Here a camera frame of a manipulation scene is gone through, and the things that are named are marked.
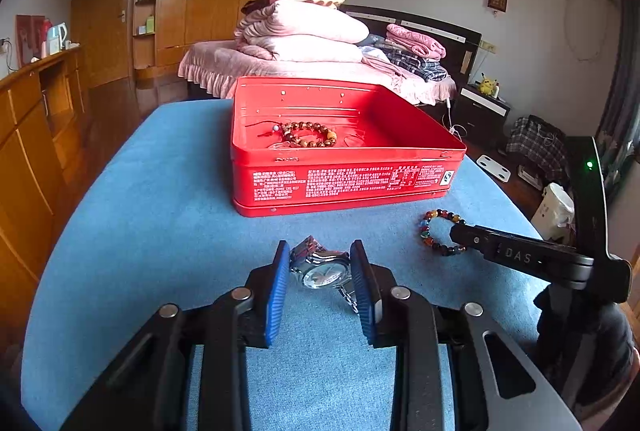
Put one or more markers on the yellowed wall socket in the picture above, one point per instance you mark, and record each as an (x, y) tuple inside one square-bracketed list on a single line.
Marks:
[(487, 45)]

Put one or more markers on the pink folded clothes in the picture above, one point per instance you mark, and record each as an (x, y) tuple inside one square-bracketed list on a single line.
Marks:
[(417, 40)]

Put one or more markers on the dark nightstand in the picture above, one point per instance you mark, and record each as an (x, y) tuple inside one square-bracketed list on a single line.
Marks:
[(485, 116)]

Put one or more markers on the plaid bag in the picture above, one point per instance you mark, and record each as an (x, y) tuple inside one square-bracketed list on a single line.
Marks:
[(537, 146)]

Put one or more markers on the wooden sideboard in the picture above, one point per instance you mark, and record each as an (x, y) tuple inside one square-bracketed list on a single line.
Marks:
[(25, 161)]

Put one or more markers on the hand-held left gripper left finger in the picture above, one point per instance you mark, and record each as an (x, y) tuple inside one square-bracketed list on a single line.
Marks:
[(276, 296)]

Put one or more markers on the silver wristwatch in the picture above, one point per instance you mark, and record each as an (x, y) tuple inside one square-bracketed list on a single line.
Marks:
[(322, 268)]

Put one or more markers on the white bathroom scale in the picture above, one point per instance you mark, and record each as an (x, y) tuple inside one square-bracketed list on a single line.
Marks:
[(495, 167)]

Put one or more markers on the wooden door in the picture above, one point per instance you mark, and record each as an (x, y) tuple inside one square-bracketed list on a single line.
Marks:
[(102, 26)]

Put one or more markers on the pink folded quilt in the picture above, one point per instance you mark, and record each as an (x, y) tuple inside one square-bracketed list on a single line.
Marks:
[(320, 50), (310, 23)]

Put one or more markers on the wall socket with plug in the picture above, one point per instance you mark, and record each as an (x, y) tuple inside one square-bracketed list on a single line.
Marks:
[(5, 45)]

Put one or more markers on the blue tablecloth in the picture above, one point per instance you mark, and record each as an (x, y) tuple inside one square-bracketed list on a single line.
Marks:
[(150, 221)]

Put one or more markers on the white electric kettle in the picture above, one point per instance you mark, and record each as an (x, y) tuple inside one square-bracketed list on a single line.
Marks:
[(59, 36)]

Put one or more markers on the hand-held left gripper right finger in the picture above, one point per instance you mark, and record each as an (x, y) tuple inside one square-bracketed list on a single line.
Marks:
[(364, 296)]

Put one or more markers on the yellow plush toy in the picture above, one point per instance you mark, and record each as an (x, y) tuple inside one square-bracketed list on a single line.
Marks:
[(487, 85)]

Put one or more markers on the plaid folded clothes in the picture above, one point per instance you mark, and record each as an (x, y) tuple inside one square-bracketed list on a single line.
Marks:
[(420, 66)]

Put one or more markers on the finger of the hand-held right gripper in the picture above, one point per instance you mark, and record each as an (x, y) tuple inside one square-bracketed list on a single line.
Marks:
[(470, 238)]

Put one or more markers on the red framed picture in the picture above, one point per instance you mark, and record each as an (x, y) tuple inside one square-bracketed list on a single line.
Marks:
[(27, 41)]

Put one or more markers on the red thermos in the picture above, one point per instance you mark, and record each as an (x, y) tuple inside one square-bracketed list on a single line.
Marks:
[(46, 36)]

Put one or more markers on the bed with dark headboard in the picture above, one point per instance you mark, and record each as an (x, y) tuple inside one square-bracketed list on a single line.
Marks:
[(310, 71)]

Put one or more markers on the red tin box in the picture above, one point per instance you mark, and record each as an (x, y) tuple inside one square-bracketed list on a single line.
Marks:
[(340, 181)]

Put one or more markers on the patterned curtain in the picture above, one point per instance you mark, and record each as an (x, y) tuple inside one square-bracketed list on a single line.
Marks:
[(620, 151)]

